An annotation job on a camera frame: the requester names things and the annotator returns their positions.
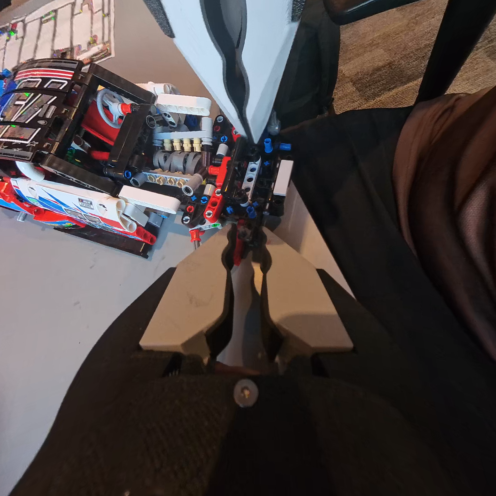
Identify brick-built toy race car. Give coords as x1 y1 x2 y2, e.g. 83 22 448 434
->
0 58 295 268

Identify holographic sticker sheet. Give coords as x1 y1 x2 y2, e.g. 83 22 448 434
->
0 0 115 65

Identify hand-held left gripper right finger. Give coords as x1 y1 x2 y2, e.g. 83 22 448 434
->
252 229 354 354

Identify black backpack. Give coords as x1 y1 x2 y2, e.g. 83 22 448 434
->
276 17 342 128

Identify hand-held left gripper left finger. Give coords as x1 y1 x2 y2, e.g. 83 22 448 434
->
139 232 236 359

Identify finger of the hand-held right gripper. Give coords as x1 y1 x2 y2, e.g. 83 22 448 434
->
158 0 254 143
232 0 300 143

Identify black office chair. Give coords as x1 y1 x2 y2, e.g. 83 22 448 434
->
323 0 496 104

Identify person's brown sweater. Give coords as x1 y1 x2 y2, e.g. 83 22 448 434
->
391 86 496 351

